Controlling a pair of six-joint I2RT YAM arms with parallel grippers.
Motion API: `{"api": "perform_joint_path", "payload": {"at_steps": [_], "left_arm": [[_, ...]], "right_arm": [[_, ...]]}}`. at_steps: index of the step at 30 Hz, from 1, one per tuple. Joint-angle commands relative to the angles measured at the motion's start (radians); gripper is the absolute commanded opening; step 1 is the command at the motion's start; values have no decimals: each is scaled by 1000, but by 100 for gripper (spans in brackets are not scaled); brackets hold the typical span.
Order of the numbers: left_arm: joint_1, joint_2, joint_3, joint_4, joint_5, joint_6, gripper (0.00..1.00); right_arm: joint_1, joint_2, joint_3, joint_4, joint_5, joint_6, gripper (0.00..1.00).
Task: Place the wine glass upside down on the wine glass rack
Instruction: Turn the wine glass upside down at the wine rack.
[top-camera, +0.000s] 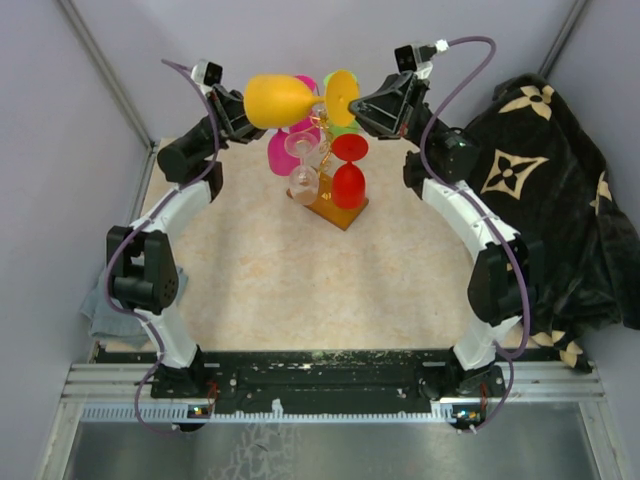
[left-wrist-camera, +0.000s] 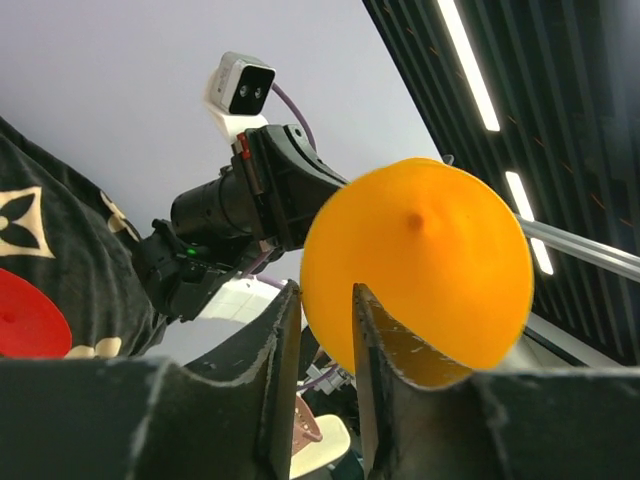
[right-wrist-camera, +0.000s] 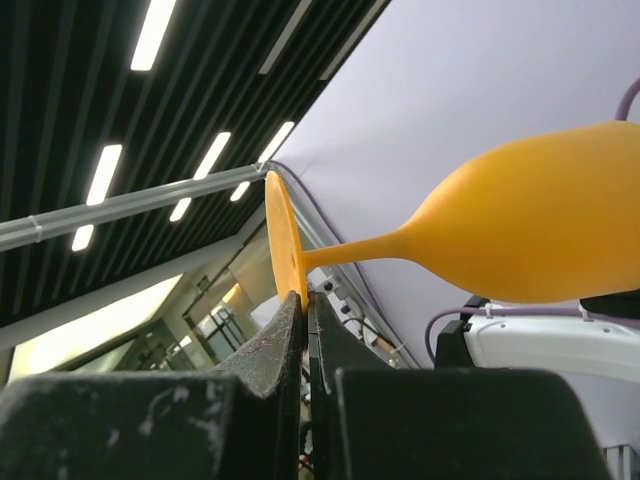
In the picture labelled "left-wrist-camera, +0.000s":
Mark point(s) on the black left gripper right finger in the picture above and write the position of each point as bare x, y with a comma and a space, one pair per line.
425, 416

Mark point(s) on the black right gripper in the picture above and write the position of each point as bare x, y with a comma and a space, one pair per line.
271, 191

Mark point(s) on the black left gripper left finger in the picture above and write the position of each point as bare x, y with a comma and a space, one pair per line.
227, 415

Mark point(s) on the orange plastic wine glass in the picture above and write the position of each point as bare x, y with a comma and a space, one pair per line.
440, 250

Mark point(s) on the red plastic wine glass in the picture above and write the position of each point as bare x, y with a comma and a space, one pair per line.
31, 324

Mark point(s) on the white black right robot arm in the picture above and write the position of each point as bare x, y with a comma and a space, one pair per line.
180, 278

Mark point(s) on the black floral blanket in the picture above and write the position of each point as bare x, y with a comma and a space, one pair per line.
65, 236

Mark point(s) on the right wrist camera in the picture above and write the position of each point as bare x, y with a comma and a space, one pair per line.
236, 92

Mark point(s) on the aluminium corner post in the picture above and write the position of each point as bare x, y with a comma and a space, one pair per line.
604, 256

